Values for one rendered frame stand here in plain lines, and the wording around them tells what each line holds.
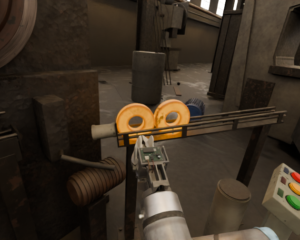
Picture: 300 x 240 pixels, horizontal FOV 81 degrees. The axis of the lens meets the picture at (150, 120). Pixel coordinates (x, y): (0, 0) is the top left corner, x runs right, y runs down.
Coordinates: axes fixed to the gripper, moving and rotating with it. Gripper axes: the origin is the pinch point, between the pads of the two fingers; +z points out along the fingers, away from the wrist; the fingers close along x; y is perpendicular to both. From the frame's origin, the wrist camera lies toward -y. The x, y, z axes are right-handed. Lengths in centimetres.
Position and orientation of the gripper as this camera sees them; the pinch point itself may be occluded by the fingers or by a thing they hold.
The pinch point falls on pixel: (142, 140)
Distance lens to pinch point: 57.0
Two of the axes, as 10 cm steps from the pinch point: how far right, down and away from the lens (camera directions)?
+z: -2.1, -6.6, 7.2
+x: -9.7, 0.3, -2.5
